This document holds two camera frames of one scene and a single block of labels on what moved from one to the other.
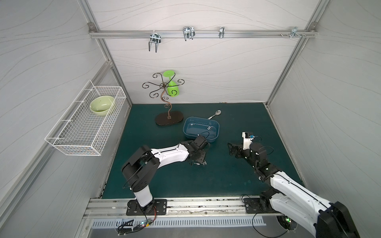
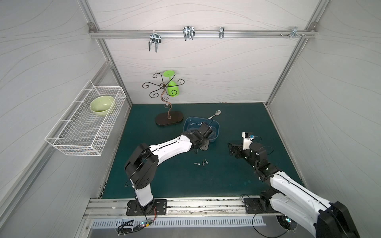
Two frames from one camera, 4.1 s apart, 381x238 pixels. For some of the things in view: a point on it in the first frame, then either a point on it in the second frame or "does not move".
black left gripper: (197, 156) -> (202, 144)
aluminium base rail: (115, 207) does not move
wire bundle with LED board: (128, 227) does not move
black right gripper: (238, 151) does not move
